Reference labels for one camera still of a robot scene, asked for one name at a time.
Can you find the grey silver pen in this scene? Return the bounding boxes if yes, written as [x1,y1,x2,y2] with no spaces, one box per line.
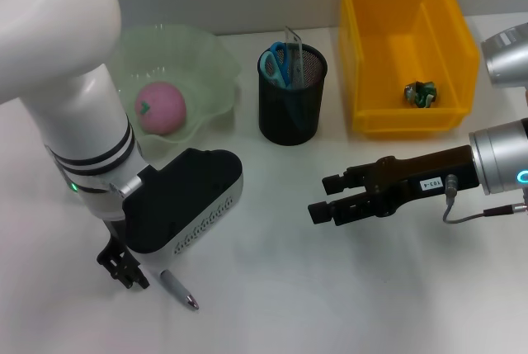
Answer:
[158,270,200,311]

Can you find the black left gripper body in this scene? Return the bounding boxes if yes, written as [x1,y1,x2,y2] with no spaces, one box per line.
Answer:
[97,218,130,267]

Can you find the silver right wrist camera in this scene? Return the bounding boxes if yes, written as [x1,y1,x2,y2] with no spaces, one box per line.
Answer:
[480,22,528,90]

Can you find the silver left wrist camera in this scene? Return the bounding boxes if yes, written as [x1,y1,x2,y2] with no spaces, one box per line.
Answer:
[122,147,244,273]

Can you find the yellow plastic bin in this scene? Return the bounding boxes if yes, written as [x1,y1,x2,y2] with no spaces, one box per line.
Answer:
[337,0,482,140]

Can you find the green plastic wrapper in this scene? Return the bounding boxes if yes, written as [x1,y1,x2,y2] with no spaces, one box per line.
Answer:
[403,80,437,108]

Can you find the pink toy peach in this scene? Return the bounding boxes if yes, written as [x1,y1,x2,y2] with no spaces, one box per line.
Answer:
[134,81,187,137]

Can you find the blue scissors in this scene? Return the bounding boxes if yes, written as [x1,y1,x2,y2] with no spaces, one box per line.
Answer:
[259,41,307,129]

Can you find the transparent plastic ruler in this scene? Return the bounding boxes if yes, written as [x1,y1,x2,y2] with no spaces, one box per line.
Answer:
[283,26,307,89]

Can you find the black mesh pen holder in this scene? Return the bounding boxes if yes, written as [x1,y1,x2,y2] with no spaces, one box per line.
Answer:
[257,42,329,147]

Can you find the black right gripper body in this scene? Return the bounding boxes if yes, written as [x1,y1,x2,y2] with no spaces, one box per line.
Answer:
[362,145,483,218]

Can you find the translucent green wavy fruit plate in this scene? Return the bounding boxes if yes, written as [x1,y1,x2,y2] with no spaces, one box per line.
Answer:
[118,23,243,153]

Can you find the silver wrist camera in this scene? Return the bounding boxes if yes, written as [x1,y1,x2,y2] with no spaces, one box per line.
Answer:
[122,147,244,273]
[480,22,528,90]

